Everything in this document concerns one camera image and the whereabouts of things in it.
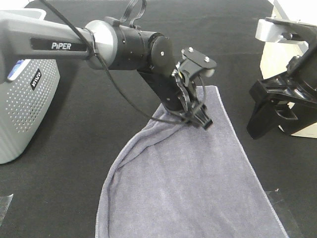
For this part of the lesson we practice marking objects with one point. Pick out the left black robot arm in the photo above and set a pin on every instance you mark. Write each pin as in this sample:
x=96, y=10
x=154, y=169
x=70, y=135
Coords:
x=112, y=44

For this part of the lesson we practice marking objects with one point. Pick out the clear tape strip right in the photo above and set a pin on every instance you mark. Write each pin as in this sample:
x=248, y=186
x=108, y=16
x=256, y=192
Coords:
x=284, y=213

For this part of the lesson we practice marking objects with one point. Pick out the clear tape strip left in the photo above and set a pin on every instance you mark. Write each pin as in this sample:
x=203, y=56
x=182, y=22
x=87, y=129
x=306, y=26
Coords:
x=5, y=202

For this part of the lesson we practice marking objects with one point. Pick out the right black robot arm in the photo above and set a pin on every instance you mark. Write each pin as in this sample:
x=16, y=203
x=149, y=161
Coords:
x=304, y=71

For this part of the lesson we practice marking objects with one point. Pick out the clear tape strip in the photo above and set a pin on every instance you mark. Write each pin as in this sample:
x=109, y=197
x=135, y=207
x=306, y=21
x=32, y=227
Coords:
x=284, y=213
x=5, y=202

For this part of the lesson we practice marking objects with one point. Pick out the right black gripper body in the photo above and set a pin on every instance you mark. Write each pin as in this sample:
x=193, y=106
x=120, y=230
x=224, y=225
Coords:
x=283, y=88

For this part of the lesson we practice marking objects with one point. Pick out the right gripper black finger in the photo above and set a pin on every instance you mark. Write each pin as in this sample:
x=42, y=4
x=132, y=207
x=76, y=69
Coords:
x=266, y=116

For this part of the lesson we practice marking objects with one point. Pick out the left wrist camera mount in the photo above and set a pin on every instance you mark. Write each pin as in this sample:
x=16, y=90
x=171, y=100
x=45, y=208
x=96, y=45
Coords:
x=194, y=63

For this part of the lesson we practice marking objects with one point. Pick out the black table mat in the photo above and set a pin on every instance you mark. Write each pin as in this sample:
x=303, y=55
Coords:
x=57, y=181

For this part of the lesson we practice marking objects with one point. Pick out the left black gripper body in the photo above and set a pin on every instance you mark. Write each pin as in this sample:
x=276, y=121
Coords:
x=177, y=99

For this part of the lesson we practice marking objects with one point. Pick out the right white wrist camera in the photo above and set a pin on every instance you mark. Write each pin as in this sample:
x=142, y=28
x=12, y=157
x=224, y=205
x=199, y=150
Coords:
x=277, y=30

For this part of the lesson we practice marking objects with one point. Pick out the grey perforated laundry basket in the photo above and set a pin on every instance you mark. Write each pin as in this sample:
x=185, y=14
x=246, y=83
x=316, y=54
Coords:
x=25, y=96

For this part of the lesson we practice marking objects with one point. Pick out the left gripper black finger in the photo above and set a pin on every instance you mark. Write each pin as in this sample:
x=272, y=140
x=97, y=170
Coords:
x=201, y=119

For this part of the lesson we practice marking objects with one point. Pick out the grey towel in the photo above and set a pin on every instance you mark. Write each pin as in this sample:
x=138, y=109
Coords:
x=178, y=181

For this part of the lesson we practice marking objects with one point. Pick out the white plastic basket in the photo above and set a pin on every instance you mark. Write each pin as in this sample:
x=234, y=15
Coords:
x=276, y=56

